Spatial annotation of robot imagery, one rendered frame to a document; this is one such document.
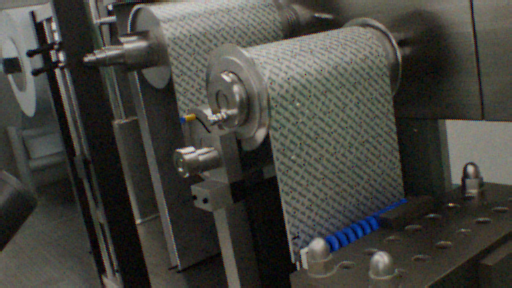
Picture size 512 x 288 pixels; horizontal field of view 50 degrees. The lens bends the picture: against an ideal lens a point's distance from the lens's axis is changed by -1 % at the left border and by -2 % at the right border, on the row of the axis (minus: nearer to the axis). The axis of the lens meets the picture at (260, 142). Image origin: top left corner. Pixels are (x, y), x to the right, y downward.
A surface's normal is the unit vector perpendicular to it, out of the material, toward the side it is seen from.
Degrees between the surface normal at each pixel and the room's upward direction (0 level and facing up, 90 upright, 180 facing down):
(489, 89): 90
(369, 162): 90
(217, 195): 90
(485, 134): 90
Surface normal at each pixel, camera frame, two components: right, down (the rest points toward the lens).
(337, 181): 0.58, 0.07
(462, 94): -0.79, 0.26
